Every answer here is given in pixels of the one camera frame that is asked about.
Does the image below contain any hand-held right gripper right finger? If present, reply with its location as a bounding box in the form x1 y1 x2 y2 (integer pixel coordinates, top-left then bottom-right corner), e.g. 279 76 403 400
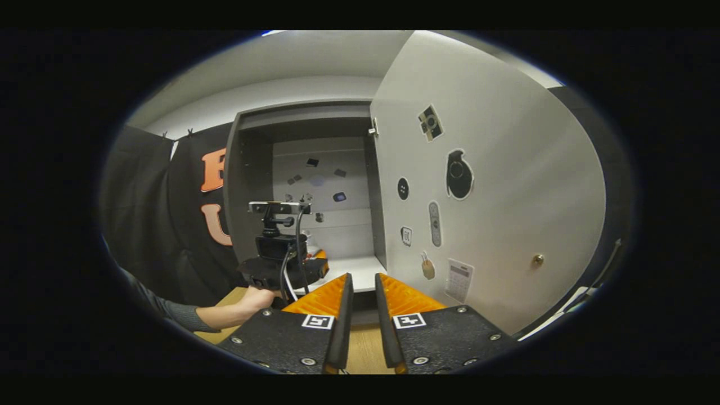
375 273 516 375

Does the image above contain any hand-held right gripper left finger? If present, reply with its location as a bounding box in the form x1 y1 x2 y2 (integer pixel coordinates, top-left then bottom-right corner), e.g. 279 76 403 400
217 273 354 375

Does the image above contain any grey cabinet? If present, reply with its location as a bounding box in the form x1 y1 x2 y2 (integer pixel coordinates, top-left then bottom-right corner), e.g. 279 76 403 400
223 100 389 294

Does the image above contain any beige cabinet door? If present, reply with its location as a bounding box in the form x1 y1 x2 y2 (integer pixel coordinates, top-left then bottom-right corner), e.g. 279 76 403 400
368 30 608 336

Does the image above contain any black backdrop cloth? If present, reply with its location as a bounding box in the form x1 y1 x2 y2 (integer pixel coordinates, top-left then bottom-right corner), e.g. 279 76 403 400
100 84 633 307

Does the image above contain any black cable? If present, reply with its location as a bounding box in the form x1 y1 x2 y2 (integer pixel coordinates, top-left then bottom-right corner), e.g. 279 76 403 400
280 207 311 294

